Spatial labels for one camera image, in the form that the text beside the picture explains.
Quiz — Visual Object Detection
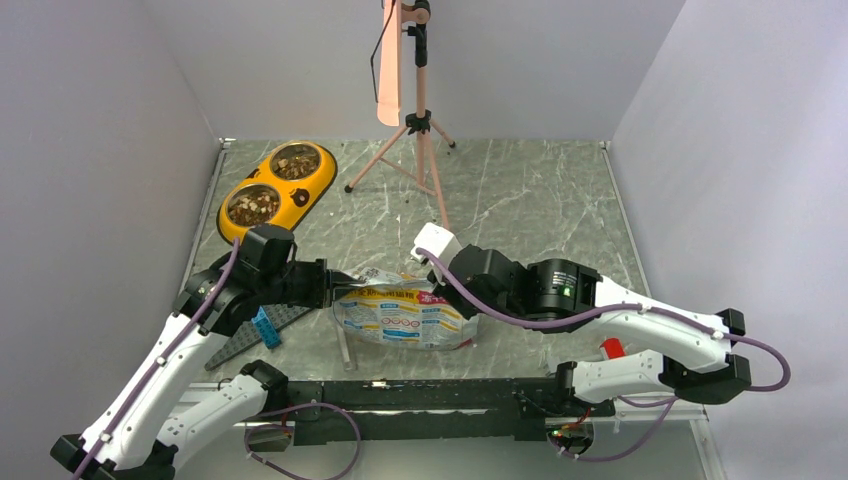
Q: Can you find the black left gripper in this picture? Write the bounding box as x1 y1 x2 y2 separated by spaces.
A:
258 257 364 308

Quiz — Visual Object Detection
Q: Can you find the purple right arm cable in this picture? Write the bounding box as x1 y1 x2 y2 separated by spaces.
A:
415 246 793 465

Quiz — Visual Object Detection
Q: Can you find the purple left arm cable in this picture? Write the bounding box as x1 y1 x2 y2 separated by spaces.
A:
71 237 241 480

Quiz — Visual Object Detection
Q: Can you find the kibble in bowl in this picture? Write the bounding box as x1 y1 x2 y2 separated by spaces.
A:
270 144 321 181
226 185 280 228

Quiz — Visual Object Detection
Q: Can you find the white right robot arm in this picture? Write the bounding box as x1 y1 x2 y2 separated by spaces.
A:
412 245 753 416

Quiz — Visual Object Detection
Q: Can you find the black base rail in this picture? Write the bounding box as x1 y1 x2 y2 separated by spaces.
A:
258 377 615 446

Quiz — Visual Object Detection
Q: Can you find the pet food bag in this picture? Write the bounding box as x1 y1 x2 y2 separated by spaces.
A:
332 267 479 350

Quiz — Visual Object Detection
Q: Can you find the kibble in near bowl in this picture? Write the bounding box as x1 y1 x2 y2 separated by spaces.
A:
226 185 280 228

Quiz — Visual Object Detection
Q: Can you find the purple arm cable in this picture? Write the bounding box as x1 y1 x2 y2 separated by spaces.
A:
71 237 241 480
415 246 793 465

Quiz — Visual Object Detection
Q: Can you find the kibble in far bowl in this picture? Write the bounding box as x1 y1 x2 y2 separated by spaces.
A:
270 144 321 181

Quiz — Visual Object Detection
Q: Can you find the pink tripod stand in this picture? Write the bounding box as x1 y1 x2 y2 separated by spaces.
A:
344 1 456 229

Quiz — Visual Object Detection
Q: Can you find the grey building baseplate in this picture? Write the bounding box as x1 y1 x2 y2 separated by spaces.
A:
204 304 312 371

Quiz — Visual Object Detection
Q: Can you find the pink light panel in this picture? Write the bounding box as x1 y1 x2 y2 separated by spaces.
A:
369 1 402 127

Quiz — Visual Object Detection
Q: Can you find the red clamp block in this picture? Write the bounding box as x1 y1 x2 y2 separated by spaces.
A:
600 338 627 360

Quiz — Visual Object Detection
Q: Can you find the blue building brick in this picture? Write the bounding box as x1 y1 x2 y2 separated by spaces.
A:
251 307 282 350

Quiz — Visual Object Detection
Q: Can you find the yellow double pet bowl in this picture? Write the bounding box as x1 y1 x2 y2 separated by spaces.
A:
216 141 338 243

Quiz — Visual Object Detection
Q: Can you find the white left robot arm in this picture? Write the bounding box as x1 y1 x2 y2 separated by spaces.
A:
50 224 364 479

